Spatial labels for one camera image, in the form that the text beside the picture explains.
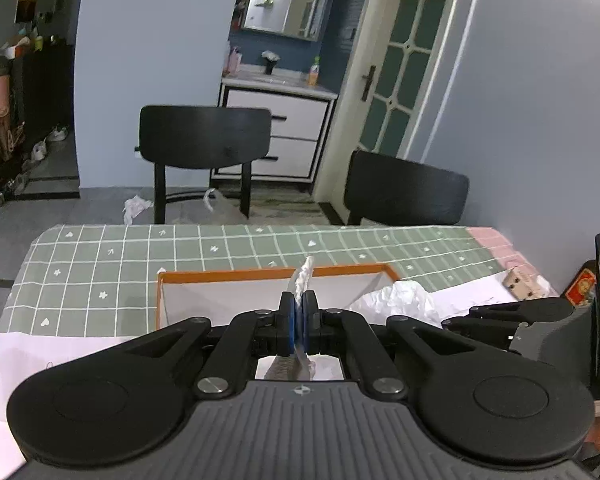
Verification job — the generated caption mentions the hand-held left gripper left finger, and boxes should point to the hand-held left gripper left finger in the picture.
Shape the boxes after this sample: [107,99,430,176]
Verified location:
[120,291,297,399]

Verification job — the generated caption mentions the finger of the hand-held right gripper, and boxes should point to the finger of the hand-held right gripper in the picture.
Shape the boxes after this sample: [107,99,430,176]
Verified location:
[468,298,577,325]
[441,316,521,352]

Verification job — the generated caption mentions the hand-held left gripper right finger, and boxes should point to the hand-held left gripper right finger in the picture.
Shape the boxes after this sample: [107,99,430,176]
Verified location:
[302,291,473,399]

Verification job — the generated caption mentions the thin white wrapper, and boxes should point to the thin white wrapper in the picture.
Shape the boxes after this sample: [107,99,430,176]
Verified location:
[264,256,317,382]

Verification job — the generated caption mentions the orange cardboard box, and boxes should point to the orange cardboard box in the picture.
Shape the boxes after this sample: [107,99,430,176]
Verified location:
[156,262,401,335]

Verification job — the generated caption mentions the white crumpled tissue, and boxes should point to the white crumpled tissue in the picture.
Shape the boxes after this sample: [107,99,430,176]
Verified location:
[349,281,442,328]

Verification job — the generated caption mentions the clear plastic bag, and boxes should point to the clear plastic bag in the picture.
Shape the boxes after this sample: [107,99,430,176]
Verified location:
[166,188,247,225]

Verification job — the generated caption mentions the black wooden chair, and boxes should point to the black wooden chair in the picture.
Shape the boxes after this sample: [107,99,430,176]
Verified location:
[134,105,273,225]
[344,150,471,227]

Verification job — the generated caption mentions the green checkered tablecloth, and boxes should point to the green checkered tablecloth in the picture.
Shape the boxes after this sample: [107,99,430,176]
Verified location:
[6,224,563,337]

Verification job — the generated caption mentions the white crumpled paper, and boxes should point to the white crumpled paper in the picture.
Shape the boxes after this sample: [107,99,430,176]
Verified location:
[123,195,154,225]

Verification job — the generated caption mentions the white drawer cabinet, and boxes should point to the white drawer cabinet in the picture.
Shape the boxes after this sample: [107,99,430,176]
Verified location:
[218,66,340,185]

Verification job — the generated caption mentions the white printed sheet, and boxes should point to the white printed sheet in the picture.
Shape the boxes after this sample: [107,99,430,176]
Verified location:
[0,274,561,463]

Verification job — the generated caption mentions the white door with green glass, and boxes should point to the white door with green glass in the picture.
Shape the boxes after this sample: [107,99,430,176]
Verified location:
[312,0,483,226]

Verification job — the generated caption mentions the small orange wall picture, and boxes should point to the small orange wall picture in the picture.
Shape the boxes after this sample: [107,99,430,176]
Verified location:
[14,0,40,24]

